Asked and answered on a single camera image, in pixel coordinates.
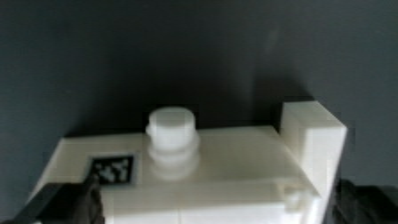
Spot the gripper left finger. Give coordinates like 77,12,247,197
13,177,105,224

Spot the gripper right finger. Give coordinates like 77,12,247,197
333,179,398,224

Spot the white cabinet body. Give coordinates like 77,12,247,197
38,101,347,224

